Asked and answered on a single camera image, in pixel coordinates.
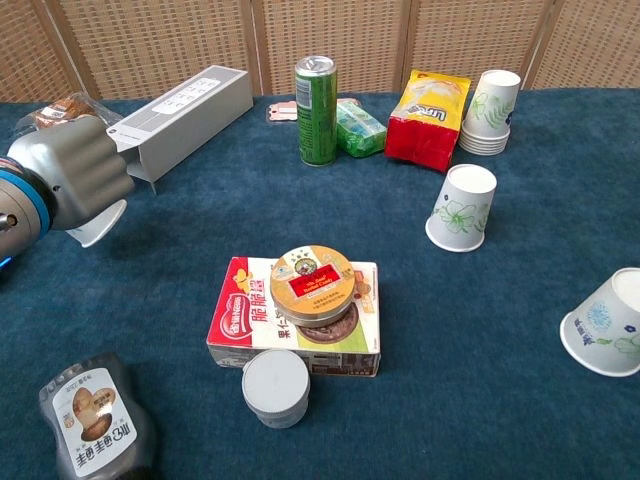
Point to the pink blister pack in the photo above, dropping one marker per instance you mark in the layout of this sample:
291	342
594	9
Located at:
282	111

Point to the woven bamboo folding screen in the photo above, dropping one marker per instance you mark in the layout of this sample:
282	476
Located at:
165	40

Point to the round gold tin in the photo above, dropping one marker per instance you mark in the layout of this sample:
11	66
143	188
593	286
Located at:
312	285

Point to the yellow red snack bag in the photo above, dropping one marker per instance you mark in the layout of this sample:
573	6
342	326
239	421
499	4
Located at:
427	125

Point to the blue table cloth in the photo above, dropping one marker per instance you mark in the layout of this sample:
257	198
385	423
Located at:
475	425

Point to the white paper cup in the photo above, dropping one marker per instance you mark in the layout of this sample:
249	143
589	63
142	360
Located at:
492	110

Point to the paper cup blue flower print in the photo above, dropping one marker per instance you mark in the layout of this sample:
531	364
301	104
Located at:
100	227

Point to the long white power strip box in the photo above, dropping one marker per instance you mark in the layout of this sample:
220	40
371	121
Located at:
185	117

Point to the paper cup green flower print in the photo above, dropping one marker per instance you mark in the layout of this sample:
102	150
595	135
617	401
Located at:
460	215

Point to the red white wafer box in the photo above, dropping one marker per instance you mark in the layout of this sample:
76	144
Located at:
240	315

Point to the grey squeeze sauce bottle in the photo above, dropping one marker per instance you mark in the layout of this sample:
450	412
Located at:
92	420

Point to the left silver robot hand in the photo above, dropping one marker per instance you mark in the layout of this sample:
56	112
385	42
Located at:
75	170

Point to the bread in clear wrapper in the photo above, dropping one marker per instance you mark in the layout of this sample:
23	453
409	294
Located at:
62	111

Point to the green drink can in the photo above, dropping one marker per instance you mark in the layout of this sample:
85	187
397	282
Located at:
316	120

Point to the green carton pack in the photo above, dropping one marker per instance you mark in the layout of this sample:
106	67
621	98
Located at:
360	130

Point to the paper cup blue text print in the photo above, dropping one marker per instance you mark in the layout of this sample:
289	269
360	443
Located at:
605	330

